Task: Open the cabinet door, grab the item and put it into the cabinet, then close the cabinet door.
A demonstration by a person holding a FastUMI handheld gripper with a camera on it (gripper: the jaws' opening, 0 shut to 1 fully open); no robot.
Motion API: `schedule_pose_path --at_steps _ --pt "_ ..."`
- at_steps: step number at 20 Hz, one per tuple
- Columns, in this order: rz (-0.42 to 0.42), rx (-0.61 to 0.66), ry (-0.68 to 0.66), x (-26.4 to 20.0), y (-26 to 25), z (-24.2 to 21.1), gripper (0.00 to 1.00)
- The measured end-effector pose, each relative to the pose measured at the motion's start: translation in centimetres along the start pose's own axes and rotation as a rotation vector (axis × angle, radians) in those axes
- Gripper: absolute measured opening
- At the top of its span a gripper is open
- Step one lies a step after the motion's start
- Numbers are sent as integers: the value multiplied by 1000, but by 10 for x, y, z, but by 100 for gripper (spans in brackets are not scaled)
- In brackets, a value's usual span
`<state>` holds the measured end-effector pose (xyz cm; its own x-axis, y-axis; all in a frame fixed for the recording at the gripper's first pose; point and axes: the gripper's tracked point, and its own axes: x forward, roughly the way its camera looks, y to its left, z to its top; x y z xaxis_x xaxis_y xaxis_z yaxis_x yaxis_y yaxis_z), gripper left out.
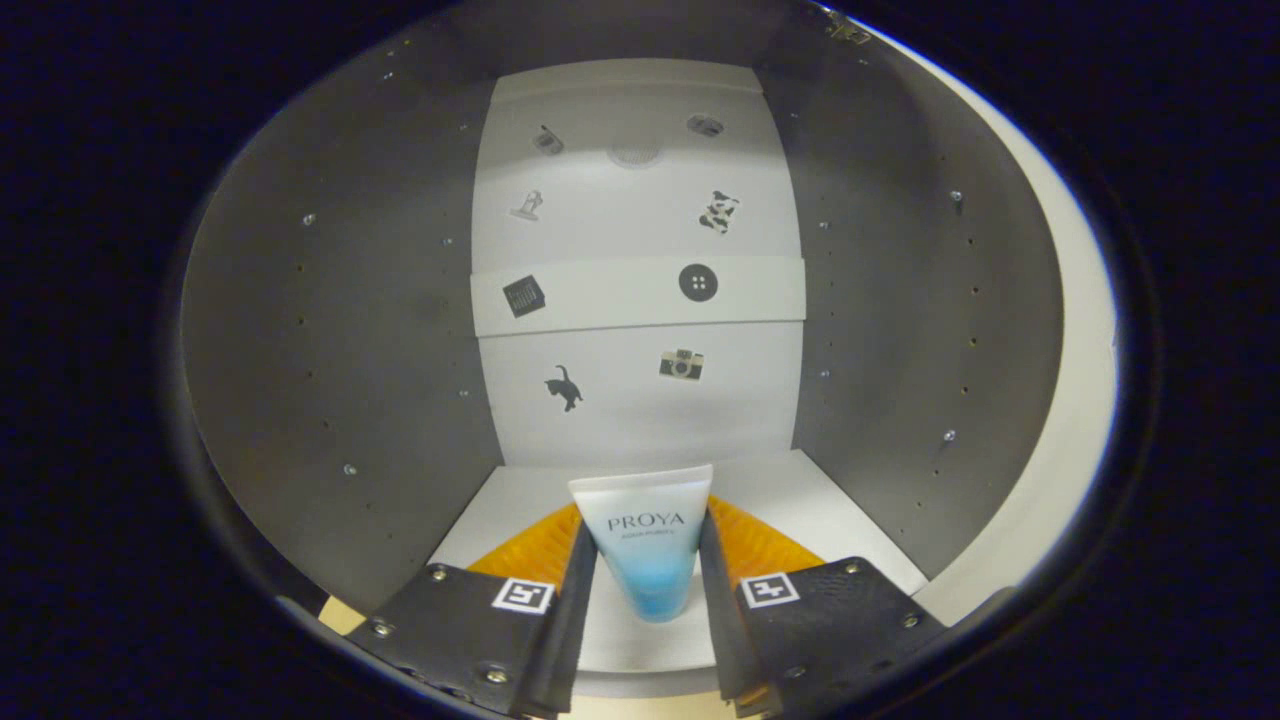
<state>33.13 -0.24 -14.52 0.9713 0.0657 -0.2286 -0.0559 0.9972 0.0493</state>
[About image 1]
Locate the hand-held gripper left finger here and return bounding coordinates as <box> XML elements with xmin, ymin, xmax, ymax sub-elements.
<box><xmin>345</xmin><ymin>500</ymin><xmax>599</xmax><ymax>719</ymax></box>

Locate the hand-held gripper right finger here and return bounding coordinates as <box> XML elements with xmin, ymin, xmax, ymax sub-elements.
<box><xmin>698</xmin><ymin>495</ymin><xmax>949</xmax><ymax>716</ymax></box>

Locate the white blue cosmetic tube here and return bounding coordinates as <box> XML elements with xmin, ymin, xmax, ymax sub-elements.
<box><xmin>568</xmin><ymin>464</ymin><xmax>715</xmax><ymax>623</ymax></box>

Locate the grey white cabinet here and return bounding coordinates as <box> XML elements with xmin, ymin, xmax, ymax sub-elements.
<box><xmin>180</xmin><ymin>0</ymin><xmax>1066</xmax><ymax>701</ymax></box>

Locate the metal cabinet hinge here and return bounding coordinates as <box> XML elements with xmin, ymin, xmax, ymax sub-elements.
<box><xmin>822</xmin><ymin>8</ymin><xmax>873</xmax><ymax>47</ymax></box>

